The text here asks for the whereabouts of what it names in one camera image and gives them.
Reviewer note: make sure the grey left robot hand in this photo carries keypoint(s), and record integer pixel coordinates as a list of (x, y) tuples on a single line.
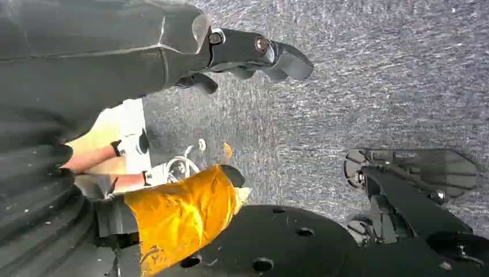
[(88, 57)]

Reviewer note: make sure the person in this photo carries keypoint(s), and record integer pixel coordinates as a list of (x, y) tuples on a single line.
[(101, 130)]

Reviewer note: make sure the ribbed grey left arm sleeve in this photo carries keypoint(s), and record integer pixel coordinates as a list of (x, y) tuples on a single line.
[(34, 218)]

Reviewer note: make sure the black round plate with holes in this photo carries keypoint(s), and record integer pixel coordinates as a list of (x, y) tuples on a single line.
[(267, 237)]

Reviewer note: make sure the black robot foot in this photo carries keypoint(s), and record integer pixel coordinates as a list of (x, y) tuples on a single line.
[(443, 170)]

